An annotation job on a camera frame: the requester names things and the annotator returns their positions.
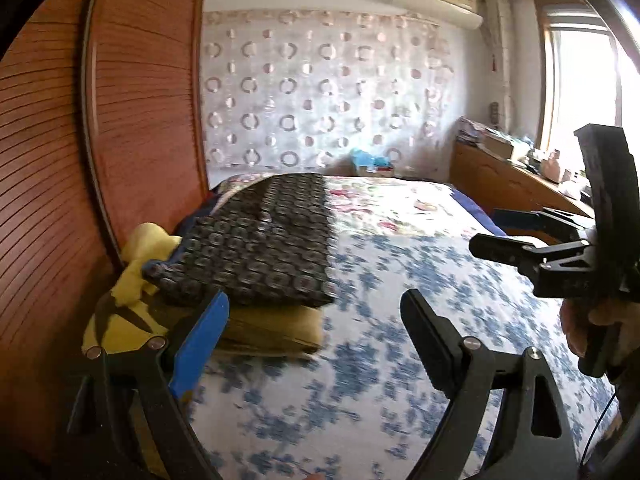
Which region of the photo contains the floral bedsheet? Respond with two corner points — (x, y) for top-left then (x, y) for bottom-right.
(185, 172), (621, 480)

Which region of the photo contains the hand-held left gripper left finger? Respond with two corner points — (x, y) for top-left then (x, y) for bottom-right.
(67, 289), (231, 480)

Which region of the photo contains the window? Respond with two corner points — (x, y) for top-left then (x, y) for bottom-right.
(535, 0), (636, 161)

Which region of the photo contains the dark circle-patterned pajama top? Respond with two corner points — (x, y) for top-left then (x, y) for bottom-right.
(142, 173), (338, 308)

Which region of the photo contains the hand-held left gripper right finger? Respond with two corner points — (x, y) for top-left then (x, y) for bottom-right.
(400, 287), (578, 480)

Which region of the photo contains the person's right hand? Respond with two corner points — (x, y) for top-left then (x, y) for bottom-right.
(559, 299), (623, 361)

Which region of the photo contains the blue crumpled bag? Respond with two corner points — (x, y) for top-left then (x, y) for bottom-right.
(350, 148), (393, 168)

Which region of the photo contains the thin black cable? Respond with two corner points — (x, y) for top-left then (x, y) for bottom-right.
(580, 395), (618, 466)

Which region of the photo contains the circle-patterned sheer curtain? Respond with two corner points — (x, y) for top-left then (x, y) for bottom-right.
(202, 7), (453, 171)

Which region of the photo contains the tan pillow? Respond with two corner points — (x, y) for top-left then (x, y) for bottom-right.
(215, 302), (326, 358)

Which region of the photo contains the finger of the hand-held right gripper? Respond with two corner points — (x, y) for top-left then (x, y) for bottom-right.
(492, 207), (596, 241)
(469, 233), (591, 276)

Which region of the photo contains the white floral drape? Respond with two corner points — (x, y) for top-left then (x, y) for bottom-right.
(481, 0), (516, 131)

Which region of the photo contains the navy blue blanket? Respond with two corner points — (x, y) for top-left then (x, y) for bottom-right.
(450, 182), (508, 236)

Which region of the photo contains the pile of papers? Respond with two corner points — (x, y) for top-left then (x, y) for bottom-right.
(457, 116), (488, 143)

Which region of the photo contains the wooden sideboard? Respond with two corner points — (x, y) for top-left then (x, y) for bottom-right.
(449, 140), (596, 238)

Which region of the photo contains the yellow plush toy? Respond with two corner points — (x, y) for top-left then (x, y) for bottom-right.
(82, 222), (183, 356)

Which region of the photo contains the wooden wardrobe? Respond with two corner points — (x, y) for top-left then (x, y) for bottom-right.
(0, 0), (211, 411)

